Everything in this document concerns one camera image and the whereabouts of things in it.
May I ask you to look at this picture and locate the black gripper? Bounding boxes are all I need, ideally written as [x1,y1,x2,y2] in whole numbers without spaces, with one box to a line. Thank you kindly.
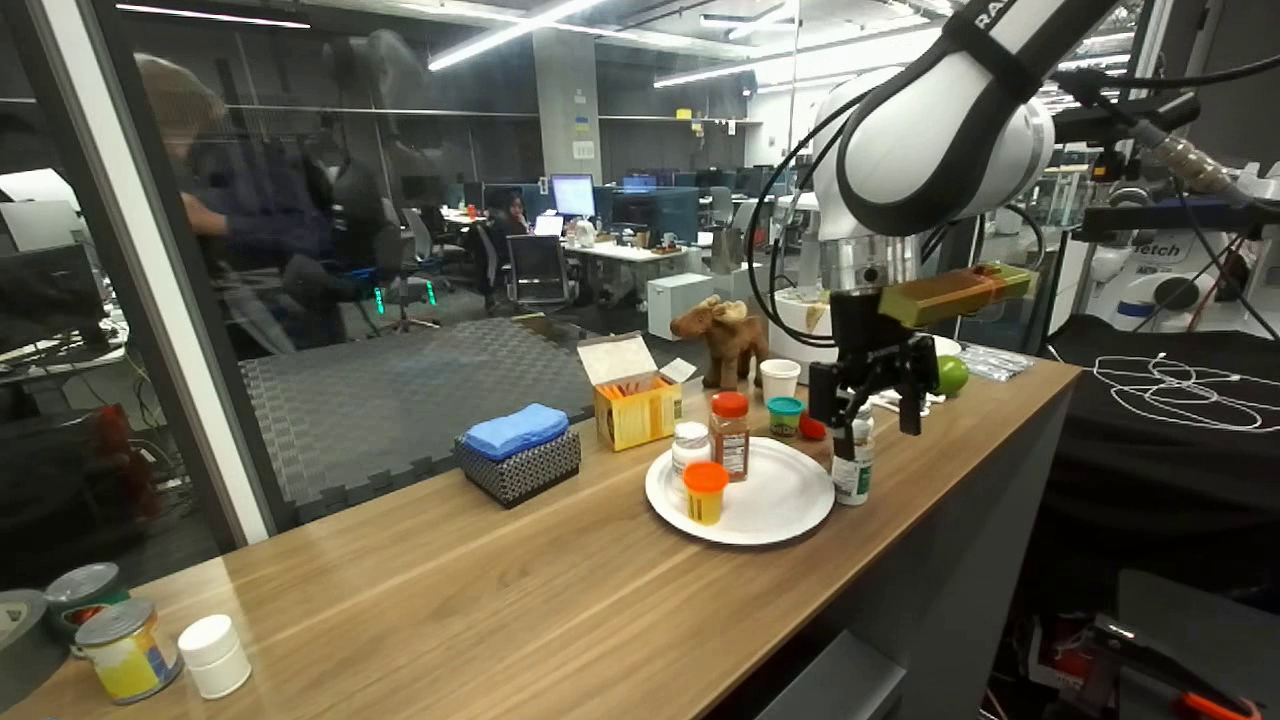
[806,292,943,470]

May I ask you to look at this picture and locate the white bottle with green label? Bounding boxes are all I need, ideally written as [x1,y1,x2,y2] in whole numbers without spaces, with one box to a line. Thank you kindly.
[829,412,881,513]

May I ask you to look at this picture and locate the spice bottle with orange lid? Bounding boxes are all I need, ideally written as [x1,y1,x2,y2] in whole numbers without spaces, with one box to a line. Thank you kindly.
[708,388,756,484]

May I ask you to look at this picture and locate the yellow tub with orange lid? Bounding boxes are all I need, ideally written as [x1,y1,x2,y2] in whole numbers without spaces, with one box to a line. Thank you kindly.
[681,460,734,530]

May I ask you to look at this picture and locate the small white pill bottle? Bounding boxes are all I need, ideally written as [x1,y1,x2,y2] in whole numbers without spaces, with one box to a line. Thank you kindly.
[669,416,715,476]

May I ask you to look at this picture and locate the red round object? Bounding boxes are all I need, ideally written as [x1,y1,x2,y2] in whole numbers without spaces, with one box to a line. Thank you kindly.
[797,412,837,463]

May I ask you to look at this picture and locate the white paper plate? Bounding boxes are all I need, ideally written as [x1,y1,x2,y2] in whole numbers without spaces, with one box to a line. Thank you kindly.
[640,432,841,552]

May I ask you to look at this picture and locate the tub with teal lid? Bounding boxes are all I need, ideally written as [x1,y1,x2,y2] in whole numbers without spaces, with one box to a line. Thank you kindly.
[763,392,809,445]

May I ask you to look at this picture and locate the white paper cup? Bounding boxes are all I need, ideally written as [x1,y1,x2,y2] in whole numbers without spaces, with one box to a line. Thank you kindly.
[756,355,806,406]

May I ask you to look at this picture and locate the yellowish plastic pouch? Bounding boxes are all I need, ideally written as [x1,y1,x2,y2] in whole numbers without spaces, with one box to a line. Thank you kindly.
[877,261,1040,332]

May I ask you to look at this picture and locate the brown moose plush toy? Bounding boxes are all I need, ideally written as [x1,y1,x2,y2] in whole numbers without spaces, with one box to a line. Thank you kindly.
[669,295,772,395]

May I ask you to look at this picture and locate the white cabinet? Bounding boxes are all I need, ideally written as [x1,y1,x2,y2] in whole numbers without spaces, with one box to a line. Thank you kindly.
[644,274,719,343]

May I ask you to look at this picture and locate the open yellow cardboard box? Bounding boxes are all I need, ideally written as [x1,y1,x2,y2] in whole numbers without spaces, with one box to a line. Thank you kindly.
[572,332,705,457]

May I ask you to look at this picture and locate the black covered table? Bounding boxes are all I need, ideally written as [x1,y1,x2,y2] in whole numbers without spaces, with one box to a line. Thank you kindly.
[1037,312,1280,634]

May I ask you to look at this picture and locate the white office desk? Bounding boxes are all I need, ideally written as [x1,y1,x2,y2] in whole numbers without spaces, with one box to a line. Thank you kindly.
[557,236,712,292]

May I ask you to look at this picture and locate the grey rectangular box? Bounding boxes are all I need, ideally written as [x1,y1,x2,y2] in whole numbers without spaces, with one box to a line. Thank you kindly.
[452,425,583,513]

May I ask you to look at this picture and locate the blue sponge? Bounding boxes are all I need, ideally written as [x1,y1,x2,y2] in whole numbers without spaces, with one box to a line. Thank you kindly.
[458,400,575,463]

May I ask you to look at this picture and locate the black computer monitor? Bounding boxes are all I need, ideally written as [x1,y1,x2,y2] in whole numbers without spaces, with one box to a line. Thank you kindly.
[549,171,599,222]

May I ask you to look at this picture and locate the grey foam floor mat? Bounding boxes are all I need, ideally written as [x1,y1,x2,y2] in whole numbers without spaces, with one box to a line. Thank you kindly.
[236,312,603,515]

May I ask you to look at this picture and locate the person in dark jacket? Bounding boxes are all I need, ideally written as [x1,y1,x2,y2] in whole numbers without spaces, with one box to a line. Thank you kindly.
[131,54,354,353]

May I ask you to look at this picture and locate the small white jar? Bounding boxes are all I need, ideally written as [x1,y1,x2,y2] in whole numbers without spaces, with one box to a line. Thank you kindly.
[175,614,257,704]

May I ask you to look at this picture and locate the dark tin can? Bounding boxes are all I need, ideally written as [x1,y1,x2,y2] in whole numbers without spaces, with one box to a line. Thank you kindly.
[41,559,131,634]

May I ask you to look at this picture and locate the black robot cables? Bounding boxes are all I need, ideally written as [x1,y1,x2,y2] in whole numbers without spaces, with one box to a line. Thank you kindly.
[740,76,889,353]

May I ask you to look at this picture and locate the thin white cable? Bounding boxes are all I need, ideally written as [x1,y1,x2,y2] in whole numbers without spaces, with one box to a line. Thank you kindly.
[1087,348,1280,441]

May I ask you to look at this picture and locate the black camera tripod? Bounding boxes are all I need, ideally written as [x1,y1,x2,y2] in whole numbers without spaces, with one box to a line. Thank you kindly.
[1057,63,1280,336]

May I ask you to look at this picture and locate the red handled tool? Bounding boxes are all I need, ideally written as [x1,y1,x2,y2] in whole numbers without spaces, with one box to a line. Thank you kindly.
[1093,616,1264,720]

